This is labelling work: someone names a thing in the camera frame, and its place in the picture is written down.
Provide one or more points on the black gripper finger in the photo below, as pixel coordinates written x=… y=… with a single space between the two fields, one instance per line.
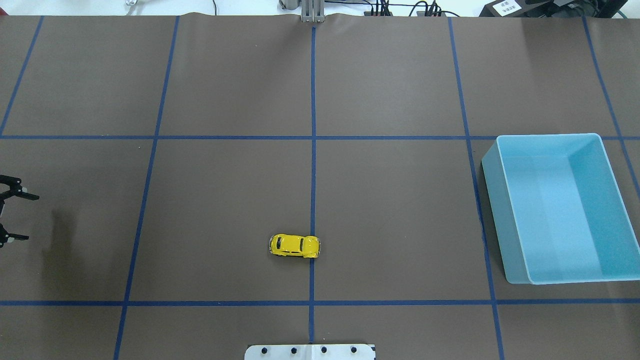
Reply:
x=15 y=189

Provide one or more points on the light blue plastic bin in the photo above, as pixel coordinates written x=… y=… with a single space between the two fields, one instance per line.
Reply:
x=558 y=212

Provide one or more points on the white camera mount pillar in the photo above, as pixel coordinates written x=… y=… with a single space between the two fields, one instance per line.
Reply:
x=357 y=351

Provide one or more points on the yellow beetle toy car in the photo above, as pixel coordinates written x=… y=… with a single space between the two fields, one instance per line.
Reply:
x=300 y=246

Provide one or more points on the aluminium frame post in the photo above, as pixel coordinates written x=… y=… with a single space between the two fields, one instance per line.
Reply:
x=312 y=11

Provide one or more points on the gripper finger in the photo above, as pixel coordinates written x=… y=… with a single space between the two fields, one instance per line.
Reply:
x=7 y=237

